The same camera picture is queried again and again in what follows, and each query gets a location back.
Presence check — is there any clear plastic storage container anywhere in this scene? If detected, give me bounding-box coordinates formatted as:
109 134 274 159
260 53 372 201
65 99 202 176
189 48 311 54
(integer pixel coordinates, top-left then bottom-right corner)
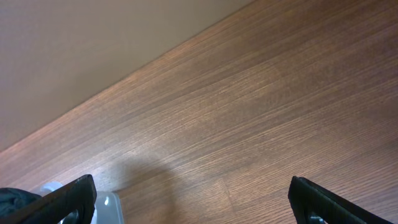
37 182 124 224

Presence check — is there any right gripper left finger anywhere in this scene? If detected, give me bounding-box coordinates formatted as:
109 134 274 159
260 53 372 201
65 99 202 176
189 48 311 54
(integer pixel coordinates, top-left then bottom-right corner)
1 174 97 224

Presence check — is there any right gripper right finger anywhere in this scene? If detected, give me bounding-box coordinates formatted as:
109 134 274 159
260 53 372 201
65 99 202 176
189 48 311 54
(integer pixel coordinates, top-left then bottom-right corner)
288 176 392 224

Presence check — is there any black cloth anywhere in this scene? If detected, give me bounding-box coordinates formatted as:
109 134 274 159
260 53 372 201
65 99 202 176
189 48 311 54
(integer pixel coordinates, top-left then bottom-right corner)
0 188 42 218

